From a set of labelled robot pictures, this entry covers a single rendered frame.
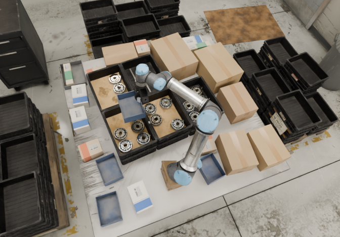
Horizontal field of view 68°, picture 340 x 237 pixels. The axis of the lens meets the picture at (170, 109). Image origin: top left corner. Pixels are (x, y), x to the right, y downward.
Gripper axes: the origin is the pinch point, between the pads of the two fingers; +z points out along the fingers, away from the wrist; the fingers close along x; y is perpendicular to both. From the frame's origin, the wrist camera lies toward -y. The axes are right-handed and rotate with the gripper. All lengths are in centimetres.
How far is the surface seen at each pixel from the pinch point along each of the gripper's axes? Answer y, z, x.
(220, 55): 41, 16, -90
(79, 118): 19, 37, 45
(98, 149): -12, 38, 36
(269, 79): 31, 63, -167
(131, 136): -10.5, 30.2, 9.0
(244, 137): -40, 21, -75
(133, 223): -70, 44, 24
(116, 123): 3.7, 30.8, 17.6
